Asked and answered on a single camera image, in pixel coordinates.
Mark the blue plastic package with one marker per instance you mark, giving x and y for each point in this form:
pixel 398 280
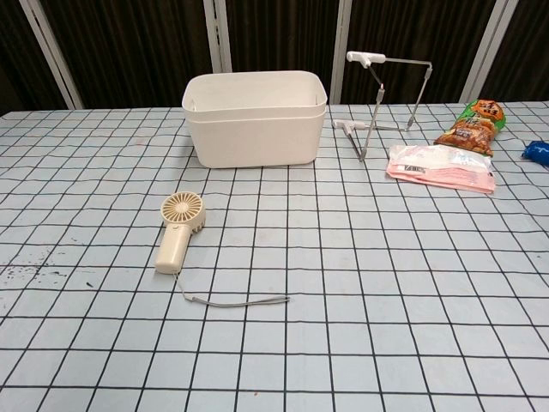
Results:
pixel 538 151

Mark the cream handheld mini fan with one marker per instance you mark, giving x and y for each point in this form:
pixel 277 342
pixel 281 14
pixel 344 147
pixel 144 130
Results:
pixel 173 249

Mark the green brown snack bag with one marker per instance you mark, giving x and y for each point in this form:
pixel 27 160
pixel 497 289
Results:
pixel 472 131

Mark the blue grid tablecloth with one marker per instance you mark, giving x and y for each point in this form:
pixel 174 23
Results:
pixel 300 279

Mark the white plastic storage bin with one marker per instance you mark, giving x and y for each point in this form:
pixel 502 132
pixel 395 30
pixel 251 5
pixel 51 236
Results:
pixel 257 133

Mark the white frame post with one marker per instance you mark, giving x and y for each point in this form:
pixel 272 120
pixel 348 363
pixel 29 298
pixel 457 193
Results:
pixel 486 47
pixel 49 51
pixel 341 47
pixel 217 34

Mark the pink white wipes pack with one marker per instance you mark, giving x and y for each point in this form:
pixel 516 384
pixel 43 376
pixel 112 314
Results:
pixel 442 167

